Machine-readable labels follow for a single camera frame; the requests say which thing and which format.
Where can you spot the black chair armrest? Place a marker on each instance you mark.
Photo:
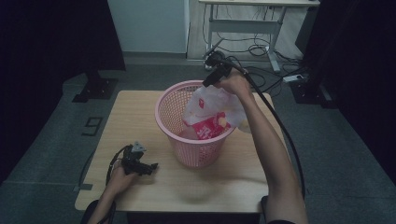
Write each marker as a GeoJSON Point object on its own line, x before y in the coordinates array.
{"type": "Point", "coordinates": [264, 205]}
{"type": "Point", "coordinates": [87, 214]}

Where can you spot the black stand foot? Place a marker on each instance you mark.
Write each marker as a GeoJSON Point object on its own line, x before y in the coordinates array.
{"type": "Point", "coordinates": [306, 93]}

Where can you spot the black stand base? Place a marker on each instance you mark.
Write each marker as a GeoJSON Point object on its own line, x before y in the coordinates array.
{"type": "Point", "coordinates": [99, 88]}

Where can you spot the white and pink plastic bag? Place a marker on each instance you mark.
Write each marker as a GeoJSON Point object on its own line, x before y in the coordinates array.
{"type": "Point", "coordinates": [211, 102]}

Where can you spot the person's left hand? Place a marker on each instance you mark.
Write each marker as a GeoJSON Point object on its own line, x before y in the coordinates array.
{"type": "Point", "coordinates": [120, 182]}

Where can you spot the person's right hand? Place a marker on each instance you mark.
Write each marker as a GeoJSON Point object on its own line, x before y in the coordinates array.
{"type": "Point", "coordinates": [236, 84]}

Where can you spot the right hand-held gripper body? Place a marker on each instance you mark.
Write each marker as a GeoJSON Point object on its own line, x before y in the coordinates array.
{"type": "Point", "coordinates": [218, 60]}

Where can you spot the dark curtain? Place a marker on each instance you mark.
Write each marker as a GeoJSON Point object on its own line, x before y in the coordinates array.
{"type": "Point", "coordinates": [46, 46]}
{"type": "Point", "coordinates": [358, 62]}

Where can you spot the pink plastic mesh basket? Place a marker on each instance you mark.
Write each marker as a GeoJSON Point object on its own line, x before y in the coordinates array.
{"type": "Point", "coordinates": [193, 152]}

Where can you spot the white desk frame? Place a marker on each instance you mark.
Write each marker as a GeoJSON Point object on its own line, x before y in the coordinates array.
{"type": "Point", "coordinates": [246, 26]}

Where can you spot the white power strip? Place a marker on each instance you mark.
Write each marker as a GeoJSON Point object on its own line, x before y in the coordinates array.
{"type": "Point", "coordinates": [292, 78]}

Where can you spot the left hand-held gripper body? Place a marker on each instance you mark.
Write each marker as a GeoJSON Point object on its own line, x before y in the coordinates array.
{"type": "Point", "coordinates": [132, 161]}

